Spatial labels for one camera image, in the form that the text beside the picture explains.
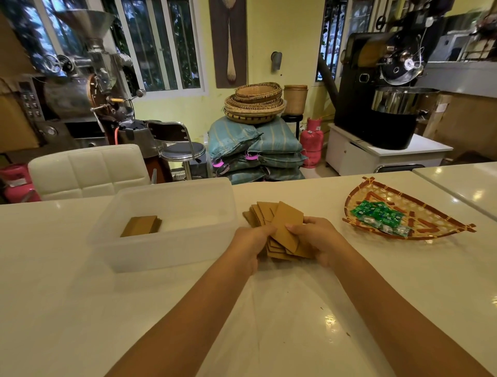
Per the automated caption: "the pink gas cylinder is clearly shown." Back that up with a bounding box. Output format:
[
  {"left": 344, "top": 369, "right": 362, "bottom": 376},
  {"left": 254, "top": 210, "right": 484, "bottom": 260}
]
[
  {"left": 299, "top": 117, "right": 324, "bottom": 169},
  {"left": 0, "top": 163, "right": 42, "bottom": 204}
]

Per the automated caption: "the person's right hand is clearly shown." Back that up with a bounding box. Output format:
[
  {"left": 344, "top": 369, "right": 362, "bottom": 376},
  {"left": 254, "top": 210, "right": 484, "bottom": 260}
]
[{"left": 285, "top": 216, "right": 348, "bottom": 270}]

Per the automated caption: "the tilted woven basket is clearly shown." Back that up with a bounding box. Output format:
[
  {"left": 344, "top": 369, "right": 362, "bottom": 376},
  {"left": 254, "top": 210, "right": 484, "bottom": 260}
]
[{"left": 234, "top": 82, "right": 283, "bottom": 104}]

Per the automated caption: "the black coffee roaster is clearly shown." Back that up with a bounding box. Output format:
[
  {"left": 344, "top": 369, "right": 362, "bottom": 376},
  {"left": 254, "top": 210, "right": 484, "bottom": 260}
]
[{"left": 333, "top": 0, "right": 449, "bottom": 151}]

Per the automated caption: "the blue-green woven sack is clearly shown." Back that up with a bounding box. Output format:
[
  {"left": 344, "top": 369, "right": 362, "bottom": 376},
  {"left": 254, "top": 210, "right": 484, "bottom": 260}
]
[
  {"left": 224, "top": 166, "right": 306, "bottom": 185},
  {"left": 222, "top": 151, "right": 308, "bottom": 170},
  {"left": 248, "top": 118, "right": 304, "bottom": 155},
  {"left": 207, "top": 116, "right": 263, "bottom": 161}
]

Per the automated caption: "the wooden spoon wall picture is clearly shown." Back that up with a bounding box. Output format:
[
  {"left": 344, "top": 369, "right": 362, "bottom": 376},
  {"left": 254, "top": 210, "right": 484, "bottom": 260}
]
[{"left": 208, "top": 0, "right": 248, "bottom": 89}]

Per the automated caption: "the clear plastic container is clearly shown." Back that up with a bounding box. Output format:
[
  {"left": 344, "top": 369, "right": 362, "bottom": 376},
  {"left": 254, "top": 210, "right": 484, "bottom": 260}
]
[{"left": 86, "top": 177, "right": 238, "bottom": 274}]

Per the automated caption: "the brown cardboard box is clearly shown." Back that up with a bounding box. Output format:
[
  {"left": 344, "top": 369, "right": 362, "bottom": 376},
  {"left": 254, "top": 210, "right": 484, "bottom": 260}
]
[{"left": 422, "top": 92, "right": 497, "bottom": 161}]

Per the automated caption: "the person's right forearm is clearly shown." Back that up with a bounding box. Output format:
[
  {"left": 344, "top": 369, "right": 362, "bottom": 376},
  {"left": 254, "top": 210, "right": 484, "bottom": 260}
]
[{"left": 330, "top": 245, "right": 494, "bottom": 377}]

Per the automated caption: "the black stand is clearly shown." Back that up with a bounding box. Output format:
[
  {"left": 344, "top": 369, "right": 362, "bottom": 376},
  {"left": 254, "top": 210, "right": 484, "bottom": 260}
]
[{"left": 280, "top": 113, "right": 304, "bottom": 141}]

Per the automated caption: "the silver coffee roaster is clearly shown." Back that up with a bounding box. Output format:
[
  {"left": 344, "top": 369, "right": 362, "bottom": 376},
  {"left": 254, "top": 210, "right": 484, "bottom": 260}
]
[{"left": 17, "top": 9, "right": 147, "bottom": 158}]

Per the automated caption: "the neat stack of brown envelopes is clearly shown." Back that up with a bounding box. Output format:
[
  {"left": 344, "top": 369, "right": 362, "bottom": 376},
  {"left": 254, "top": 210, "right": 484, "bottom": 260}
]
[{"left": 120, "top": 215, "right": 163, "bottom": 238}]

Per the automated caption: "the woven bamboo tray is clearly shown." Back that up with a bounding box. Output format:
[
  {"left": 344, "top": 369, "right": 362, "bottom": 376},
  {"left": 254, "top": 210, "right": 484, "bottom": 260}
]
[{"left": 342, "top": 176, "right": 477, "bottom": 242}]

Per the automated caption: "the loose pile of brown envelopes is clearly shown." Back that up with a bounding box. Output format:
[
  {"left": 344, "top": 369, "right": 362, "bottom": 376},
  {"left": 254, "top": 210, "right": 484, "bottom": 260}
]
[{"left": 243, "top": 201, "right": 281, "bottom": 229}]

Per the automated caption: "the wide woven basket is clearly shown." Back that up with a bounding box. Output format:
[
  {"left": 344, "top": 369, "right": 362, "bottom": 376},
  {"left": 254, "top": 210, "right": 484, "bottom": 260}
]
[{"left": 225, "top": 94, "right": 287, "bottom": 117}]

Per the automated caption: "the narrow barred window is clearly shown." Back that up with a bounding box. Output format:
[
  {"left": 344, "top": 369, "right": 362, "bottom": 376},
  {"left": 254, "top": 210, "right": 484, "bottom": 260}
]
[{"left": 316, "top": 0, "right": 375, "bottom": 83}]

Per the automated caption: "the fanned bunch of brown envelopes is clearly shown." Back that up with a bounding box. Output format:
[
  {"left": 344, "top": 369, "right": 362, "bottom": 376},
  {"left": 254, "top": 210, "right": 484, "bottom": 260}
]
[{"left": 265, "top": 232, "right": 316, "bottom": 262}]

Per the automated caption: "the person's left hand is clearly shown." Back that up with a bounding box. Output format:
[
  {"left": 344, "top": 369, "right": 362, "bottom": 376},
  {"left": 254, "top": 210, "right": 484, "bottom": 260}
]
[{"left": 228, "top": 224, "right": 278, "bottom": 277}]

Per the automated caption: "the white padded chair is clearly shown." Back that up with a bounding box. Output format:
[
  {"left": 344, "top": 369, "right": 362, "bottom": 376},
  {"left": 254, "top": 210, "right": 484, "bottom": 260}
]
[{"left": 27, "top": 144, "right": 152, "bottom": 202}]

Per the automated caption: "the chrome bar stool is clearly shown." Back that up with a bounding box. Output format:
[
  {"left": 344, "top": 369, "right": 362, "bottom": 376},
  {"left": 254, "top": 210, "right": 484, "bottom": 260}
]
[{"left": 147, "top": 121, "right": 207, "bottom": 182}]

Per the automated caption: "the tall woven bin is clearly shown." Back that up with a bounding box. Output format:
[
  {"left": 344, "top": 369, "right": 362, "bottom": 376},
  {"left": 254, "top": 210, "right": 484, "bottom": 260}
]
[{"left": 283, "top": 84, "right": 309, "bottom": 116}]

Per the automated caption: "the grey exhaust duct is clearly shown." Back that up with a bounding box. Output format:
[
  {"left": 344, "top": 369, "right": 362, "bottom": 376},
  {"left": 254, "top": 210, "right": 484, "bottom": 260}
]
[{"left": 318, "top": 57, "right": 343, "bottom": 114}]

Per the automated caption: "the dark patterned woven basket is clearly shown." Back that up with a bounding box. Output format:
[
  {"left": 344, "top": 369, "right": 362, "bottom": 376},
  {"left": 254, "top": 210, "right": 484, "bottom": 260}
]
[{"left": 223, "top": 107, "right": 286, "bottom": 125}]

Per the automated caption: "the heap of green candy packets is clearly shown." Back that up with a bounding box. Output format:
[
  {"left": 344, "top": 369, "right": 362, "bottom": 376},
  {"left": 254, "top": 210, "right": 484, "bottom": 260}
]
[{"left": 350, "top": 200, "right": 413, "bottom": 238}]

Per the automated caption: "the wide barred window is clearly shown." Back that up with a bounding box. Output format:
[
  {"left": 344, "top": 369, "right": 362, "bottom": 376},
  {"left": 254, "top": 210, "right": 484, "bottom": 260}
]
[{"left": 0, "top": 0, "right": 207, "bottom": 97}]

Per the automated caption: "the person's left forearm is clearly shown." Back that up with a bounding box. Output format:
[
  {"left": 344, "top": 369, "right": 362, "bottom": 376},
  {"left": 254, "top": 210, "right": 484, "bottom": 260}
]
[{"left": 104, "top": 252, "right": 255, "bottom": 377}]

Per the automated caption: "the white cabinet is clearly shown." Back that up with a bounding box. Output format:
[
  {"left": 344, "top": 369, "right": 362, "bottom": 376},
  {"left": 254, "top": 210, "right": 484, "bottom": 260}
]
[{"left": 325, "top": 123, "right": 454, "bottom": 176}]

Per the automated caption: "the brown paper envelope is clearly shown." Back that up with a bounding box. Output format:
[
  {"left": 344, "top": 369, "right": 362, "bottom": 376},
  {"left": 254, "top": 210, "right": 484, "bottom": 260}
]
[{"left": 269, "top": 201, "right": 306, "bottom": 254}]

